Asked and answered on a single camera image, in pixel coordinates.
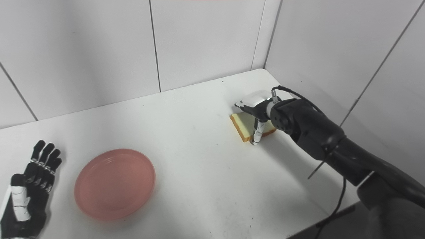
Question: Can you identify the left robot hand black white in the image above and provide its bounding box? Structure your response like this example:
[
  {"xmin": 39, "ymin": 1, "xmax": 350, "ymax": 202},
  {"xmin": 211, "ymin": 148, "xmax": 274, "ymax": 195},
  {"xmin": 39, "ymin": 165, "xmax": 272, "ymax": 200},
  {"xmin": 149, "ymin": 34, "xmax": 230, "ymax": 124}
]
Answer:
[{"xmin": 0, "ymin": 140, "xmax": 62, "ymax": 239}]

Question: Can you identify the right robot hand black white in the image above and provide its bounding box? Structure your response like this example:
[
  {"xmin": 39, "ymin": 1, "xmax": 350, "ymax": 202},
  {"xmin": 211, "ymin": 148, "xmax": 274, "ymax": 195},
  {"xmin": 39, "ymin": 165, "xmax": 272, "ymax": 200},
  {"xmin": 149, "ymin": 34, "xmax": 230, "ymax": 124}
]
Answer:
[{"xmin": 234, "ymin": 90, "xmax": 278, "ymax": 146}]

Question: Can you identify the slice of white bread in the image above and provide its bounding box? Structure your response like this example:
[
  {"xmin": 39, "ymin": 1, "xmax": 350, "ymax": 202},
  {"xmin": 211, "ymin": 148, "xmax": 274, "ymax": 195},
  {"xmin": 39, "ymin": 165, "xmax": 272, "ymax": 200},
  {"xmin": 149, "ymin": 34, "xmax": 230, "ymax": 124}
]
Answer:
[{"xmin": 230, "ymin": 112, "xmax": 277, "ymax": 143}]

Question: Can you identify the pink round plate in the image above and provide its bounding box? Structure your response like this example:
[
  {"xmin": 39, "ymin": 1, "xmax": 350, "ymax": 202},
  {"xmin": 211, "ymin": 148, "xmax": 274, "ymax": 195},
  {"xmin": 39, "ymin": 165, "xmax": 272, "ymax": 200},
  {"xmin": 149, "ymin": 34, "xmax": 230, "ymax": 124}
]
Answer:
[{"xmin": 74, "ymin": 148, "xmax": 156, "ymax": 221}]

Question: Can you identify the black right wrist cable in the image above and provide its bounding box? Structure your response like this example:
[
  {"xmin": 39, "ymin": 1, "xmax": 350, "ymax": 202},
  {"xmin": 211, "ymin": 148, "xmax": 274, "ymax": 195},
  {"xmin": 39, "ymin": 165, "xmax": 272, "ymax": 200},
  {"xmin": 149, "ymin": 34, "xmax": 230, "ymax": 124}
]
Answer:
[{"xmin": 271, "ymin": 85, "xmax": 347, "ymax": 239}]

